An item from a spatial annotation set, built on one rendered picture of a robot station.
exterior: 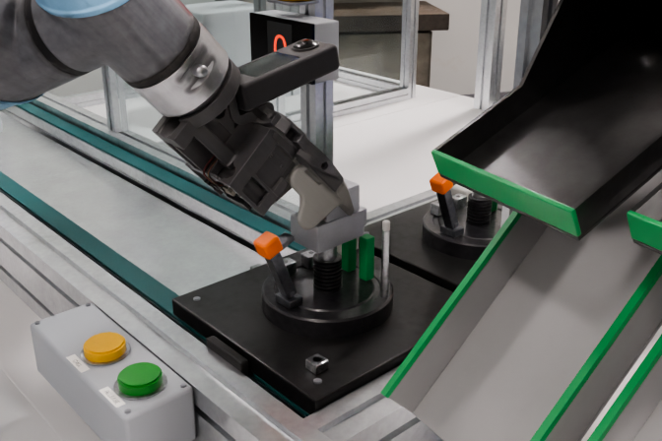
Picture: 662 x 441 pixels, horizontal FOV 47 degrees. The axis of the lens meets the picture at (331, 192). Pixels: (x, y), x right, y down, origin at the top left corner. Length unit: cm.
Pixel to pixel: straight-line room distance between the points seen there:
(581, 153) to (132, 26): 33
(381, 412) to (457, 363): 9
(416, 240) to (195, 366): 35
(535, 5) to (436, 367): 29
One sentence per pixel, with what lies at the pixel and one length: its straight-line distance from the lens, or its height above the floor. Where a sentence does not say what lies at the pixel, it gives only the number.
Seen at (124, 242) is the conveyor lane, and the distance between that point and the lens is 113.
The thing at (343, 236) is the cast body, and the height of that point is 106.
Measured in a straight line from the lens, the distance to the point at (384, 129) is 180.
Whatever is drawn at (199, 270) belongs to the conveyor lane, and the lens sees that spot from 103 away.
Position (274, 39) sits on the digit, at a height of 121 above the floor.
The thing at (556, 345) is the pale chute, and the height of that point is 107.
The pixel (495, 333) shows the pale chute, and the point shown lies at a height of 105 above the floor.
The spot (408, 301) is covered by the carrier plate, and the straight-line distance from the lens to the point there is 84.
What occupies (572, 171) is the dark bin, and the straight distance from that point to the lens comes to 53.
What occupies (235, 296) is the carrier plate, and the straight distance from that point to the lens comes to 85.
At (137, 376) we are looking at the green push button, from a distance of 74.
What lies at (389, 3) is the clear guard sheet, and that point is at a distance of 210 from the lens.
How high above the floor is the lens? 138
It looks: 22 degrees down
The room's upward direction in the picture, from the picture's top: straight up
